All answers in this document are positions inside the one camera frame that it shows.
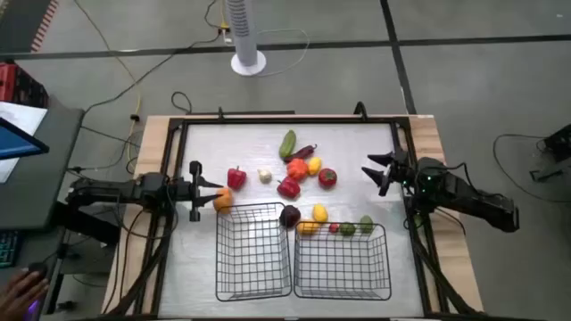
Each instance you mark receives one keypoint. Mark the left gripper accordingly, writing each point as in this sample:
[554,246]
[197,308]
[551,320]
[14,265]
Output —
[195,191]

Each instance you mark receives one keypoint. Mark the white garlic bulb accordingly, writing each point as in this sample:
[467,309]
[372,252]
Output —
[265,176]

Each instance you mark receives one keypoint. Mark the orange ribbed bell pepper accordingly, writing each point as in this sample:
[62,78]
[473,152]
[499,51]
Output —
[297,170]

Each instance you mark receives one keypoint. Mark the red crate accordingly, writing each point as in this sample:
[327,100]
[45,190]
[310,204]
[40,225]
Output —
[13,84]

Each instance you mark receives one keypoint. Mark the monitor with blue screen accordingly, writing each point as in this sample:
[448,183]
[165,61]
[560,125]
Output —
[15,142]

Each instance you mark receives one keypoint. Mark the small red strawberry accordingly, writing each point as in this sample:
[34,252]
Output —
[333,227]

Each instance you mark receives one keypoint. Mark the backlit keyboard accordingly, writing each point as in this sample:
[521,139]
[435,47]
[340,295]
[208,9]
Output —
[8,249]

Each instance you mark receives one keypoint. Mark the white tower fan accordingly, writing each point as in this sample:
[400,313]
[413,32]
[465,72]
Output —
[243,27]

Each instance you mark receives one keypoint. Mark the yellow-orange mango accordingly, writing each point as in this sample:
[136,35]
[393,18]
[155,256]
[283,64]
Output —
[308,227]

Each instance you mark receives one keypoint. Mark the black metal table frame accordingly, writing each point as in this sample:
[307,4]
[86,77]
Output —
[290,120]

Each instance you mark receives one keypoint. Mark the white paper sheet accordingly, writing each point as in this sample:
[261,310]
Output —
[22,113]

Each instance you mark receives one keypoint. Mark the dark grey desk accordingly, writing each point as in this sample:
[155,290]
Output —
[40,187]

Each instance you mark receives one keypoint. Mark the green cucumber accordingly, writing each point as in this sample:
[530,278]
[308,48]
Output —
[287,143]

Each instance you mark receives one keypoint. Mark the dark purple round fruit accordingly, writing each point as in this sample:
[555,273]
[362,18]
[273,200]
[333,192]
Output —
[290,216]

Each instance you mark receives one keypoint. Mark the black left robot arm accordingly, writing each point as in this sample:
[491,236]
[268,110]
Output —
[116,189]

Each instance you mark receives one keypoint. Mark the red tomato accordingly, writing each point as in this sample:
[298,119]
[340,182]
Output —
[327,178]

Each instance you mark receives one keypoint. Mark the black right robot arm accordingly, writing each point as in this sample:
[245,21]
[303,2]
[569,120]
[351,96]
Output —
[468,196]

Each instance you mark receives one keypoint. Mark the dark purple eggplant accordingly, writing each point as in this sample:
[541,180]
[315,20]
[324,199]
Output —
[301,153]

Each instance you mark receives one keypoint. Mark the round green lime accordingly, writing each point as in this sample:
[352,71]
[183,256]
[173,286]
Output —
[347,229]

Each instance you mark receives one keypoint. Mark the dark mat with striped edge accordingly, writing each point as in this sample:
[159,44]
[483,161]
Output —
[22,22]

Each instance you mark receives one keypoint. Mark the yellow lemon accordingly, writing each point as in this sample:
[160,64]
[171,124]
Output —
[320,213]
[314,166]

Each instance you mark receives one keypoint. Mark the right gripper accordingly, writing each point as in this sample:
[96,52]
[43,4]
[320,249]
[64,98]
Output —
[399,171]

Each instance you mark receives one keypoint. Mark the red bell pepper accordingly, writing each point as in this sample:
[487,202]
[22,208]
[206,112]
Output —
[288,188]
[236,179]

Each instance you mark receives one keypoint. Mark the black equipment stand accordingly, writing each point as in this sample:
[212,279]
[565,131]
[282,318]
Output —
[557,145]

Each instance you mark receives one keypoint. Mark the orange-brown round produce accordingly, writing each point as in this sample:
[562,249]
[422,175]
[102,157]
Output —
[224,201]

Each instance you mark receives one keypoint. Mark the person's hand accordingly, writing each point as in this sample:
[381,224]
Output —
[20,294]

